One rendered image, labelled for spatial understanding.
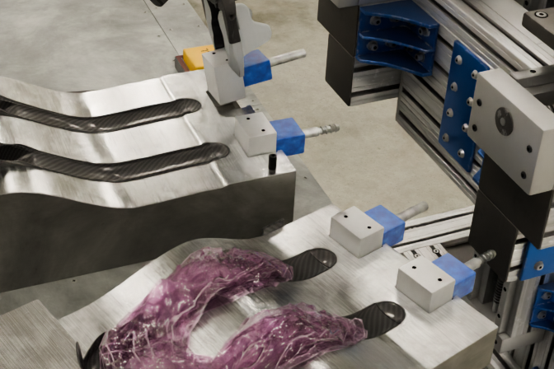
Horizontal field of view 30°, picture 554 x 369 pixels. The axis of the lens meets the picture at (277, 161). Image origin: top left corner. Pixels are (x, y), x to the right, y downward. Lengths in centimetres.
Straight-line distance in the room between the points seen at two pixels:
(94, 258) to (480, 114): 48
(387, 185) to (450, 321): 166
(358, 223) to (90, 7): 78
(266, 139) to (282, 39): 215
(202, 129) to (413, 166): 158
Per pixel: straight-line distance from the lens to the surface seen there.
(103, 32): 170
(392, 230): 118
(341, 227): 116
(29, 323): 100
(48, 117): 130
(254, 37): 128
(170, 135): 128
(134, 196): 119
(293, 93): 309
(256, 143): 123
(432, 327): 109
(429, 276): 111
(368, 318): 109
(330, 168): 278
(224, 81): 131
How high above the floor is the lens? 160
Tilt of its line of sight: 35 degrees down
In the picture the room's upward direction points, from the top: 3 degrees clockwise
